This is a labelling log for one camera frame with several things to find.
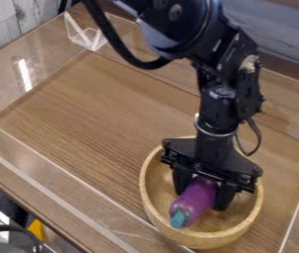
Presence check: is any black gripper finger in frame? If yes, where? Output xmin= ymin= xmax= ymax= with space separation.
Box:
xmin=213 ymin=182 xmax=237 ymax=211
xmin=172 ymin=165 xmax=192 ymax=195

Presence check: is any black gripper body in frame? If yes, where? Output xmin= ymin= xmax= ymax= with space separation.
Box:
xmin=160 ymin=137 xmax=263 ymax=193

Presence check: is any purple toy eggplant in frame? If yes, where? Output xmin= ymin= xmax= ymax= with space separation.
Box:
xmin=168 ymin=177 xmax=217 ymax=229

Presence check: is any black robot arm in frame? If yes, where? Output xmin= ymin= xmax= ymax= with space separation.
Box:
xmin=113 ymin=0 xmax=264 ymax=211

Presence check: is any brown wooden bowl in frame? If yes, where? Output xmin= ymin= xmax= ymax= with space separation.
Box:
xmin=140 ymin=145 xmax=263 ymax=249

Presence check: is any yellow tag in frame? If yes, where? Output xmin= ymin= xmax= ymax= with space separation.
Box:
xmin=28 ymin=219 xmax=45 ymax=241

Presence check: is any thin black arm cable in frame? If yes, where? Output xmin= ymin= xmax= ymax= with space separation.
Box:
xmin=233 ymin=118 xmax=262 ymax=157

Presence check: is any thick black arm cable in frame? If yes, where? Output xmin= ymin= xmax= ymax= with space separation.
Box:
xmin=80 ymin=0 xmax=172 ymax=71

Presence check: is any clear acrylic front wall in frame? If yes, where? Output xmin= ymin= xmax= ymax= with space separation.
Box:
xmin=0 ymin=128 xmax=193 ymax=253

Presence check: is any clear acrylic corner bracket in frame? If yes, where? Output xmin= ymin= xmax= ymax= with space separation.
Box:
xmin=62 ymin=12 xmax=108 ymax=51

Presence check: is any black cable loop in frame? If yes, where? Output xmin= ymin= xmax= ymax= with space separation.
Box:
xmin=0 ymin=224 xmax=44 ymax=253

